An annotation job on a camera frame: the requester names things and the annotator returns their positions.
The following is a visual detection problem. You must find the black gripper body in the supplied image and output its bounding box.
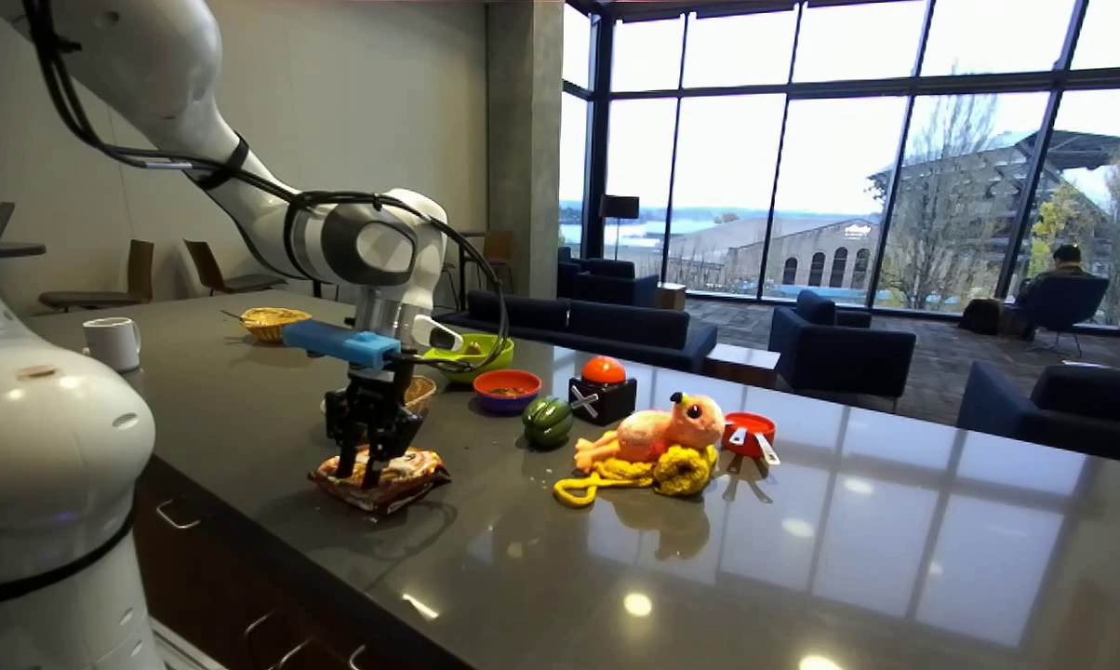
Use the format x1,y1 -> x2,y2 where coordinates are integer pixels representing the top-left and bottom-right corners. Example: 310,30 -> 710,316
324,364 -> 427,442

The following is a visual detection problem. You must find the brown instant noodle packet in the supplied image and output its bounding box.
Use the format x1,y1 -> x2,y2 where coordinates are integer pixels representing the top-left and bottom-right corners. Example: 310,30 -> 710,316
305,442 -> 453,520

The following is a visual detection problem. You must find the woven bowl with toy food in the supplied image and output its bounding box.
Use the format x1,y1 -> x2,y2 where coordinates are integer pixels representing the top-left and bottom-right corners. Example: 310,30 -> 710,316
402,374 -> 444,416

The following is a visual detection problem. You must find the green bowl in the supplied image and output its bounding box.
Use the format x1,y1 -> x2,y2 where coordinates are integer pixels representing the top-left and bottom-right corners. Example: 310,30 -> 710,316
412,329 -> 520,386

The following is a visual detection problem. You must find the red bowl with blue inside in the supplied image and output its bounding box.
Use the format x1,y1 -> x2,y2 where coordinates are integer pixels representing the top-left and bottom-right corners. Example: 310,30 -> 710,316
469,364 -> 546,416

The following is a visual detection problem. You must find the yellow bowl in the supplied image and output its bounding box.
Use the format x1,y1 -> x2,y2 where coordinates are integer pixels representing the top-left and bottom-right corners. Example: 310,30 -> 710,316
235,301 -> 318,347

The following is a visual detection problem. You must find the green toy melon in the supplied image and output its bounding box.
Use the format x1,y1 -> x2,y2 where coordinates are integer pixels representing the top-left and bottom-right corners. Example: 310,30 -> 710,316
520,395 -> 577,453

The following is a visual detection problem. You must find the black cube holder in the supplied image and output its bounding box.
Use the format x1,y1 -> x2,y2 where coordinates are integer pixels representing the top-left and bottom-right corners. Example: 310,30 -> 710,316
567,374 -> 644,429

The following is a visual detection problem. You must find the wooden chair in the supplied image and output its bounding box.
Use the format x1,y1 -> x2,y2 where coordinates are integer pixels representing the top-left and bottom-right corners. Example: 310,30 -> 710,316
123,235 -> 159,306
178,235 -> 235,297

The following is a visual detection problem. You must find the orange ball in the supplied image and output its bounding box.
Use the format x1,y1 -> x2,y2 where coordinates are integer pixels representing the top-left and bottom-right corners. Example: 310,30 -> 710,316
577,354 -> 632,395

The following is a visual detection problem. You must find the long dark blue sofa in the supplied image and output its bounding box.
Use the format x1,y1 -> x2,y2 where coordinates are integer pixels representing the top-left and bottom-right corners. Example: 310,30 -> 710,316
462,292 -> 722,378

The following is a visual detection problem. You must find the small dark blue sofa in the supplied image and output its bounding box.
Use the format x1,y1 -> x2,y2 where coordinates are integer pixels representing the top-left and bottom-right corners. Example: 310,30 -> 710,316
553,255 -> 664,309

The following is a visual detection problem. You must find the peach plush toy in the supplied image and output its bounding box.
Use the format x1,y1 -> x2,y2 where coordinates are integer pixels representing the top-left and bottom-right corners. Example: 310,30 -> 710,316
570,386 -> 734,481

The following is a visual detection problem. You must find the white cup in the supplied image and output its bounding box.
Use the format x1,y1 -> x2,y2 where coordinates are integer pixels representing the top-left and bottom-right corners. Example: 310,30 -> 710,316
78,313 -> 147,378

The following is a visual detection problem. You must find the yellow crochet sunflower bag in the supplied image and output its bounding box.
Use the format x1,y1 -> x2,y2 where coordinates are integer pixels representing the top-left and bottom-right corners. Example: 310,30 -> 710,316
546,440 -> 727,513

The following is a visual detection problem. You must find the concrete column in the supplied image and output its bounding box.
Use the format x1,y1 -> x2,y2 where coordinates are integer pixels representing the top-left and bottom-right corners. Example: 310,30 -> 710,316
479,0 -> 570,301

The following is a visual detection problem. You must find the black floor lamp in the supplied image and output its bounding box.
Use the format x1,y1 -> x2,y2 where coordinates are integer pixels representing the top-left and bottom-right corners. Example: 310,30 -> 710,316
599,189 -> 646,257

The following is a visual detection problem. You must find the low side table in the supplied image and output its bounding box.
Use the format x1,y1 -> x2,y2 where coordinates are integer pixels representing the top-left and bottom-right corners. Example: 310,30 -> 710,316
702,338 -> 784,390

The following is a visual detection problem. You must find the dark blue armchair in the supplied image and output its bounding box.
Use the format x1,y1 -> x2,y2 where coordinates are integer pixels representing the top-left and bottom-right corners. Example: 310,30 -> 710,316
768,286 -> 918,407

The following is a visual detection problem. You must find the dark round pouf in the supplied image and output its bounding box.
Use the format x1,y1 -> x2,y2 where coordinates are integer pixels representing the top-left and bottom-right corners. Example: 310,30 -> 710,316
958,293 -> 1023,338

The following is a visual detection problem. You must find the dark blue couch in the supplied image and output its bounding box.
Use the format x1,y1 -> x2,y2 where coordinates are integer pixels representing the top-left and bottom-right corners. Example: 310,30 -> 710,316
953,357 -> 1120,470

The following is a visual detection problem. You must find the seated person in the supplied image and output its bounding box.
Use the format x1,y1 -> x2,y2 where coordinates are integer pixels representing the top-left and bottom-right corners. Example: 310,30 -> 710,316
1012,267 -> 1116,338
1043,241 -> 1089,285

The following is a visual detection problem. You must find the blue wrist camera box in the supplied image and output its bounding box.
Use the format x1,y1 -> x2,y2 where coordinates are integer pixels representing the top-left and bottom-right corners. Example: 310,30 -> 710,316
281,316 -> 407,378

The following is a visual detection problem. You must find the silver drawer handle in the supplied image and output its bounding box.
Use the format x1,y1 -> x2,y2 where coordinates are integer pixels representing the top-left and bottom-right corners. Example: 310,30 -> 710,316
269,637 -> 318,670
152,497 -> 206,537
238,605 -> 285,642

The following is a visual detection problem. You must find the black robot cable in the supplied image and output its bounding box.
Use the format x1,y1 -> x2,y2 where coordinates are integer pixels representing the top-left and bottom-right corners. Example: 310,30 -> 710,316
19,0 -> 519,347

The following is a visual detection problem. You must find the wooden wall shelf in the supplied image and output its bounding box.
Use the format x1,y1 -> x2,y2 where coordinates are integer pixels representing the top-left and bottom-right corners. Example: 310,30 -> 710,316
0,199 -> 50,264

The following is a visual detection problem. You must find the black window frame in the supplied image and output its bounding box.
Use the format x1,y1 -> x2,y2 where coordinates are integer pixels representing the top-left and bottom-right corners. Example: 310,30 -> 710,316
557,0 -> 1120,334

